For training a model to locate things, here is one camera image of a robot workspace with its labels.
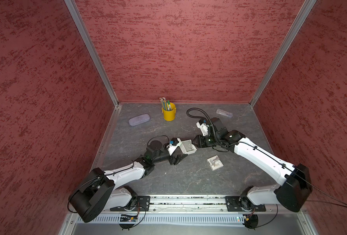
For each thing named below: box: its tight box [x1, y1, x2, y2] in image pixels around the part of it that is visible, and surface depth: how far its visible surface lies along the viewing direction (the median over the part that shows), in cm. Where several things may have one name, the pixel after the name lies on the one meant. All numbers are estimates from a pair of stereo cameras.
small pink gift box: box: [206, 155, 224, 171], surface depth 89 cm
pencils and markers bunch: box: [158, 96, 173, 112], surface depth 105 cm
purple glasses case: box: [128, 113, 151, 127], surface depth 109 cm
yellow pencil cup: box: [161, 102, 177, 121], surface depth 108 cm
